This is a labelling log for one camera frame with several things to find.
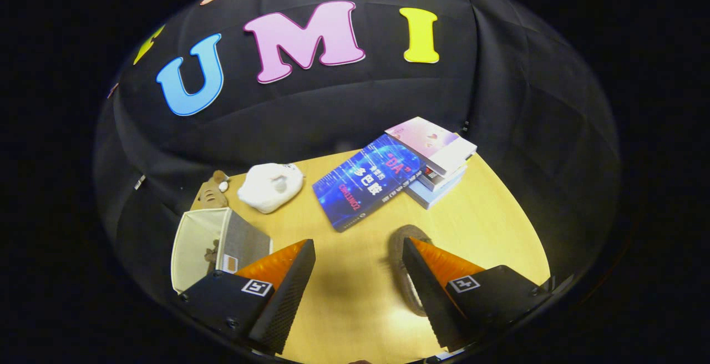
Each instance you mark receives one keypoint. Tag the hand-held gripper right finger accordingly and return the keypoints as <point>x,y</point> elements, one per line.
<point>430,297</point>

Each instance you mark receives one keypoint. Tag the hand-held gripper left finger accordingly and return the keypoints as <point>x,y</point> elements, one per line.
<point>288,303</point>

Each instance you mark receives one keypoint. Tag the brown fuzzy shoe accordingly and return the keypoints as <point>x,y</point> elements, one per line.
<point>212,256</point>
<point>398,253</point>

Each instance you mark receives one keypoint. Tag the grey fabric storage box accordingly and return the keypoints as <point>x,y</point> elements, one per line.
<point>249,242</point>

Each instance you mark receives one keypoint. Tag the light blue book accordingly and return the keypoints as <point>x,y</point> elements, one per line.
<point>435,195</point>

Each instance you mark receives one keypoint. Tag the white plush toy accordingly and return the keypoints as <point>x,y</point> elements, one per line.
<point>269,186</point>

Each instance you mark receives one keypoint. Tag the book with red black spine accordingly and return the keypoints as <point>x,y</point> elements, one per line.
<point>444,178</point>

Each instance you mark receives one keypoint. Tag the small brown plush toy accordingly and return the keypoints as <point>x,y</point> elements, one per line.
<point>209,195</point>

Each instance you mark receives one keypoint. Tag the pink book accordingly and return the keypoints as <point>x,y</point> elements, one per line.
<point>432,142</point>

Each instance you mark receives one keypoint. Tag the small silver clip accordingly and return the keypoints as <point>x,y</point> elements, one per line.
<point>138,181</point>

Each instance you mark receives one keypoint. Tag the black backdrop cloth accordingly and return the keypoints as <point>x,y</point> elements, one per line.
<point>333,114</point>

